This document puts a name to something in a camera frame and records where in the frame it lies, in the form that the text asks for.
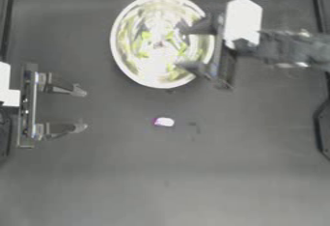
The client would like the purple white candy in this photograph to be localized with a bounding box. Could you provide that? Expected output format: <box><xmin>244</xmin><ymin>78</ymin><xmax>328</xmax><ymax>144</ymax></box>
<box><xmin>152</xmin><ymin>116</ymin><xmax>176</xmax><ymax>127</ymax></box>

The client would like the steel bowl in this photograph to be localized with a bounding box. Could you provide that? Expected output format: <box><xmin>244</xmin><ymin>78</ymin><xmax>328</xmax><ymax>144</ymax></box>
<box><xmin>108</xmin><ymin>0</ymin><xmax>216</xmax><ymax>90</ymax></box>

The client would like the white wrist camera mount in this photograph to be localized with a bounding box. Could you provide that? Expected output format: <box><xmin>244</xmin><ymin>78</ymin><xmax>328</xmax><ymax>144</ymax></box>
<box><xmin>0</xmin><ymin>61</ymin><xmax>21</xmax><ymax>108</ymax></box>
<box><xmin>221</xmin><ymin>0</ymin><xmax>264</xmax><ymax>49</ymax></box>

